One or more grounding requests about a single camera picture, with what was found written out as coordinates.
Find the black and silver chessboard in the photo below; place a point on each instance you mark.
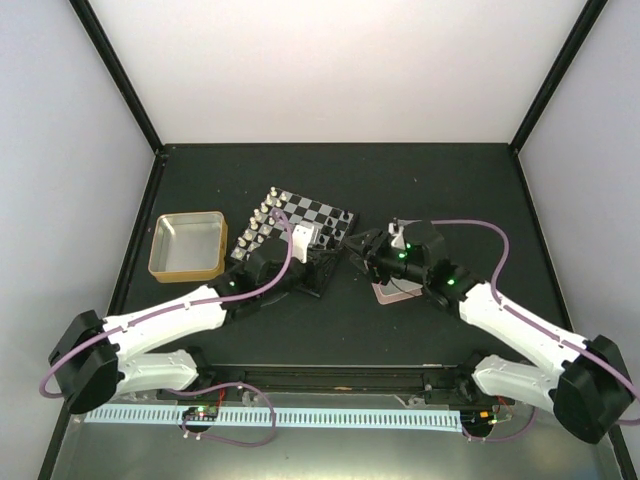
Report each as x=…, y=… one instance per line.
x=299, y=208

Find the black frame post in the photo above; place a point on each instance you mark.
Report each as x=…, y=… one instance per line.
x=89, y=20
x=572, y=45

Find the small green circuit board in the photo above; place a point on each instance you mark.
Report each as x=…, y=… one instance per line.
x=200, y=413

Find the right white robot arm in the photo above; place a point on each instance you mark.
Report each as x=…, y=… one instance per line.
x=584, y=383

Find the light blue cable duct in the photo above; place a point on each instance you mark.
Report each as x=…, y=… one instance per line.
x=282, y=417

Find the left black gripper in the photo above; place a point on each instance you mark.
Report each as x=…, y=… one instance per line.
x=318, y=266

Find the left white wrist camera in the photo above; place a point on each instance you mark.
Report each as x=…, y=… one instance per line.
x=305, y=235

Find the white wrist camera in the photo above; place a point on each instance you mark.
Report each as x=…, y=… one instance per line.
x=396, y=231
x=305, y=235

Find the left black frame post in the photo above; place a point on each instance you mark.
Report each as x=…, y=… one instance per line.
x=89, y=20

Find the gold metal tin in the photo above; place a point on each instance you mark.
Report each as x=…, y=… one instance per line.
x=188, y=247

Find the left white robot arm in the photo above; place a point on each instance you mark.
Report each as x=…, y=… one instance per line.
x=97, y=359

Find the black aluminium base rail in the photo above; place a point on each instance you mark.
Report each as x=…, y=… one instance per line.
x=439, y=384

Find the pink metal tin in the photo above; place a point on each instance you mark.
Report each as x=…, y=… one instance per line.
x=396, y=290

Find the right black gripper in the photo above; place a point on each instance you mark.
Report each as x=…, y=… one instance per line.
x=379, y=240

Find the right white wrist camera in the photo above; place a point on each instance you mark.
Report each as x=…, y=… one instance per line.
x=396, y=231

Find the right black frame post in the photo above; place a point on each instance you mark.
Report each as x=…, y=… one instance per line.
x=572, y=45

